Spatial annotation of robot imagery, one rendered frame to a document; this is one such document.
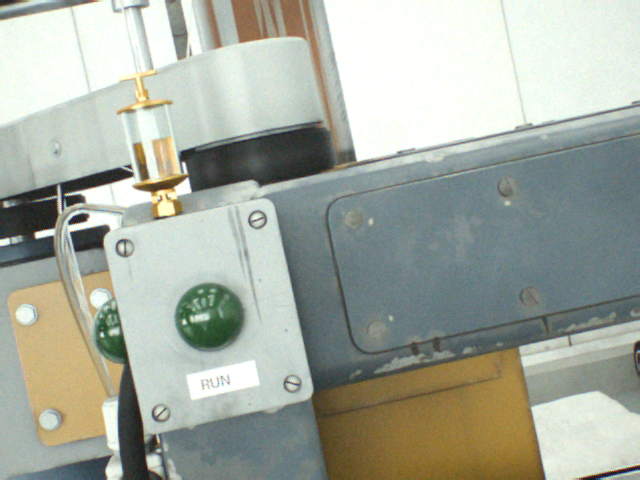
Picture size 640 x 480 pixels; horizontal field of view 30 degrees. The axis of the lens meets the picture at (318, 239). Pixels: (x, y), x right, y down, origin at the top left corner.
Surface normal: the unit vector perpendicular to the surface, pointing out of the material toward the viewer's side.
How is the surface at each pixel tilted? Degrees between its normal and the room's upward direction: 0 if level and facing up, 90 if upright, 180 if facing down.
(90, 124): 90
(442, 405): 90
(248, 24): 90
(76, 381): 90
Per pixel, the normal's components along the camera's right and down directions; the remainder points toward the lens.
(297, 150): 0.53, -0.07
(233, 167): -0.29, 0.11
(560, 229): 0.07, 0.04
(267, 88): 0.34, -0.02
